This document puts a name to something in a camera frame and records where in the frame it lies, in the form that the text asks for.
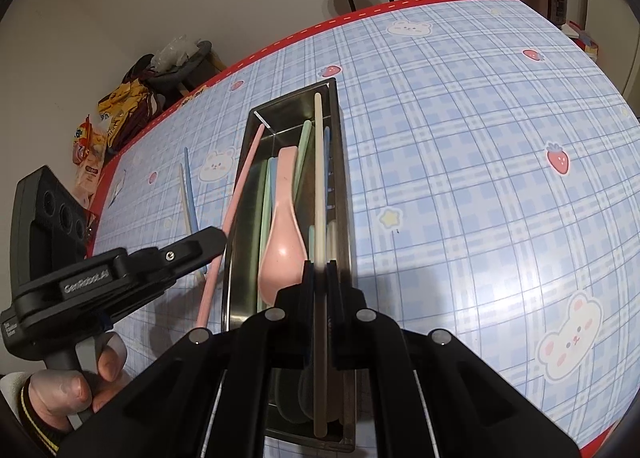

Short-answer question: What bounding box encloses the metal utensil tray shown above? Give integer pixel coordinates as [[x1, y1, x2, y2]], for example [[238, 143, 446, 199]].
[[220, 77, 357, 454]]

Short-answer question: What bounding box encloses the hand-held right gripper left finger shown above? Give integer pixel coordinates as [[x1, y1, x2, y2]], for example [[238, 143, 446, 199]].
[[57, 260, 318, 458]]

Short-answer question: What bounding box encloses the green chopstick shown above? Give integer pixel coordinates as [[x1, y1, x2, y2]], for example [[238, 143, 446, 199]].
[[292, 119, 313, 199]]

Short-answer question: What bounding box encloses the orange snack bag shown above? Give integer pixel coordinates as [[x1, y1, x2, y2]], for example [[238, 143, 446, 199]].
[[75, 115, 108, 204]]

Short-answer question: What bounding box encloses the clear plastic bag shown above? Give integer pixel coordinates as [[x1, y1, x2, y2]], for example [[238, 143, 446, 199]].
[[150, 35, 201, 71]]

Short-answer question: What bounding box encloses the small colourful box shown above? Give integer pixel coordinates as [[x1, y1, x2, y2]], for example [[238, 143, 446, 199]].
[[560, 20, 601, 59]]

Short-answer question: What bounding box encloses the person's left hand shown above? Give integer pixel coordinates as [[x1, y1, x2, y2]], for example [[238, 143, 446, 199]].
[[27, 330, 133, 431]]

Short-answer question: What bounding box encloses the beige spoon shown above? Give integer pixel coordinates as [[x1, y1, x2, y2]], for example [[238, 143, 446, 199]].
[[326, 219, 340, 264]]

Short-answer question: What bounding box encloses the pink chopstick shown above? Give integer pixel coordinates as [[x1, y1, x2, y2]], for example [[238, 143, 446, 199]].
[[195, 123, 266, 328]]

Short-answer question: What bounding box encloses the green spoon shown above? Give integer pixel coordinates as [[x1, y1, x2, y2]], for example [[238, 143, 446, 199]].
[[254, 158, 273, 311]]

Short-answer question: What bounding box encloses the beige chopstick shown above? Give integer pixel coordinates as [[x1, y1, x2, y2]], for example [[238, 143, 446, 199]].
[[178, 163, 206, 285], [312, 92, 331, 439]]

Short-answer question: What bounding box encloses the yellow snack bag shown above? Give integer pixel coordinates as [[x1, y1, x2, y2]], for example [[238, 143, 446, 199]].
[[97, 80, 166, 149]]

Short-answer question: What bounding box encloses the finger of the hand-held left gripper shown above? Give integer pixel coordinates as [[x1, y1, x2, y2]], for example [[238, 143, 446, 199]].
[[124, 225, 229, 285]]

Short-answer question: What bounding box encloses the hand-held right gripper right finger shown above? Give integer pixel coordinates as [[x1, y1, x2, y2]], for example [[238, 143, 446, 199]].
[[326, 260, 626, 458]]

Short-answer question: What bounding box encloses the blue chopstick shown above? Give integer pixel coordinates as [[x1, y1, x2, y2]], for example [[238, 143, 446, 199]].
[[322, 125, 335, 209], [182, 147, 208, 275]]

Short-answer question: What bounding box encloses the pink spoon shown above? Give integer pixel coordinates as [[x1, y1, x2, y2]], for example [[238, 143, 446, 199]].
[[257, 147, 308, 305]]

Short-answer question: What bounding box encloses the dark round stool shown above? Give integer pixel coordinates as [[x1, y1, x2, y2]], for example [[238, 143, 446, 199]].
[[145, 40, 228, 99]]

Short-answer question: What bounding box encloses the dark maroon bag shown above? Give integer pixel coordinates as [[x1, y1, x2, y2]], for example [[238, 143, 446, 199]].
[[122, 54, 168, 139]]

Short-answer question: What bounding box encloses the blue plaid printed tablecloth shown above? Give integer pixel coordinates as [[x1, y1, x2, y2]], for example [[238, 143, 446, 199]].
[[85, 0, 640, 458]]

